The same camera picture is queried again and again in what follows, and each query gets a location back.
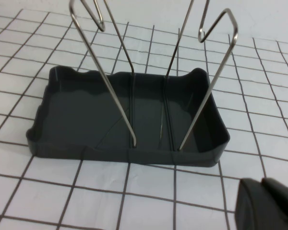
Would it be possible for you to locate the white black-grid tablecloth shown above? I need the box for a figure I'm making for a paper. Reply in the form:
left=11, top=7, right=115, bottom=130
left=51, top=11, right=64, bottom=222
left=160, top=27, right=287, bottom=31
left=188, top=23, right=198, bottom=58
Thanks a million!
left=0, top=4, right=288, bottom=230

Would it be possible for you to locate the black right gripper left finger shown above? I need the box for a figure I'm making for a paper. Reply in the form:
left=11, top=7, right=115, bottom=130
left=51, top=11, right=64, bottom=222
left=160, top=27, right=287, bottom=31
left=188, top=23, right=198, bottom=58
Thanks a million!
left=235, top=177, right=279, bottom=230

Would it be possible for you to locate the dark tray wire lid rack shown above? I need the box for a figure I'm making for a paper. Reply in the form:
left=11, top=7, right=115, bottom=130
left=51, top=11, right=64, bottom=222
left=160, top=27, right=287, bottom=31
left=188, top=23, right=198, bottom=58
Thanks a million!
left=26, top=0, right=239, bottom=170

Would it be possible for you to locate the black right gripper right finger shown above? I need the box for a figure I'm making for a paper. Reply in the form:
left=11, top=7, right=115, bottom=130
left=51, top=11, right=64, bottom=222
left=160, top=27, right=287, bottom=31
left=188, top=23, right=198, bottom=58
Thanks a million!
left=261, top=176, right=288, bottom=230

